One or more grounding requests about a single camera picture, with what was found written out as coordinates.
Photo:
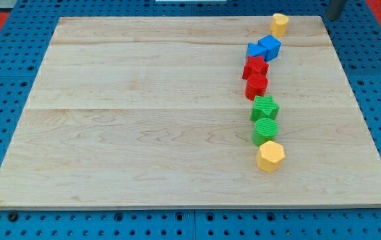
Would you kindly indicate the grey cylindrical pusher tip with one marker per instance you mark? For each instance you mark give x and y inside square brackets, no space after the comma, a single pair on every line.
[335,9]

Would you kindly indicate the yellow heart block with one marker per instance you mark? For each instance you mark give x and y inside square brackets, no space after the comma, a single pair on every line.
[279,24]

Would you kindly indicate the blue cube block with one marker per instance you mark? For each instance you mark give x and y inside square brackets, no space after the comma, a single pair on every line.
[272,46]

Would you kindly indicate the blue triangle block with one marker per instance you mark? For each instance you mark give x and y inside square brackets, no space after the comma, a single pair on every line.
[254,50]

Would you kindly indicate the red star block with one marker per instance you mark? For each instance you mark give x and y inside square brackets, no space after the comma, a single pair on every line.
[255,65]

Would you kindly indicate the red cylinder block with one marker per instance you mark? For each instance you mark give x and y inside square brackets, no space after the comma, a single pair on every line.
[256,86]

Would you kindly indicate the green star block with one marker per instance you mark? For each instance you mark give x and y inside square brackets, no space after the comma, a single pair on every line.
[264,107]

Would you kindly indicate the green cylinder block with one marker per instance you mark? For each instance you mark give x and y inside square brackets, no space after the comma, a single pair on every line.
[265,129]

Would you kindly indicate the yellow hexagon block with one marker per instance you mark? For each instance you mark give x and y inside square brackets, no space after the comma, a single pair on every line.
[270,156]

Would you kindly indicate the light wooden board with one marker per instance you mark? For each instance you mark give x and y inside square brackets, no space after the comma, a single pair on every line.
[150,113]

